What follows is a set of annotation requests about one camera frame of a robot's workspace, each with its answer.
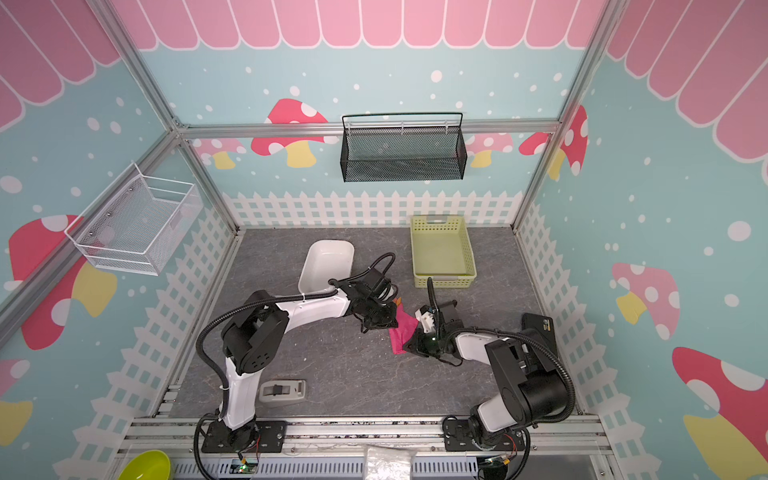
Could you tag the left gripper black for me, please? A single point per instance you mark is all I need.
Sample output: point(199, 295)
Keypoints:
point(389, 322)

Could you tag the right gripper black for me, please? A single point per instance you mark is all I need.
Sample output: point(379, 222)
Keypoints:
point(421, 339)

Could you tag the pink paper napkin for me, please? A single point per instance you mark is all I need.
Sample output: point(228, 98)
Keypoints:
point(403, 332)

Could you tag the white plastic tub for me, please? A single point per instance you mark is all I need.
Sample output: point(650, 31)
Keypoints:
point(325, 260)

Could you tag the green perforated plastic basket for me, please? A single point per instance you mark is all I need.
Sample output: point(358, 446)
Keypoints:
point(442, 251)

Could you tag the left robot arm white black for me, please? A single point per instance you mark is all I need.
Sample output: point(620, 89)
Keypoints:
point(239, 344)

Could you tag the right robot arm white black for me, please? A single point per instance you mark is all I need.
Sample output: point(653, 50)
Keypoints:
point(534, 387)

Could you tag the black flat box yellow label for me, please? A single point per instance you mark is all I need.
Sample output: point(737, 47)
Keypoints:
point(540, 328)

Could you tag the clear plastic bag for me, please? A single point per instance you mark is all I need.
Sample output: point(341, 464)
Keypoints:
point(386, 463)

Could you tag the lime green bowl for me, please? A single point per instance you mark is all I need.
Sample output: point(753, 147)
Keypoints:
point(149, 465)

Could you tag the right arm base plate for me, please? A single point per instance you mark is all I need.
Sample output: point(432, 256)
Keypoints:
point(468, 434)

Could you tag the grey switch box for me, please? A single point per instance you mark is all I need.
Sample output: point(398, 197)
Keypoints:
point(282, 391)

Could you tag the black mesh wall basket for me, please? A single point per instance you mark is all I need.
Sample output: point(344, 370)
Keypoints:
point(400, 147)

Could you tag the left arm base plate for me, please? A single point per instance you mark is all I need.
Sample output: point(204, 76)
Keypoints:
point(267, 436)

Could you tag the white wire wall basket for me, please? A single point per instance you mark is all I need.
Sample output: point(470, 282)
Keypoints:
point(137, 227)

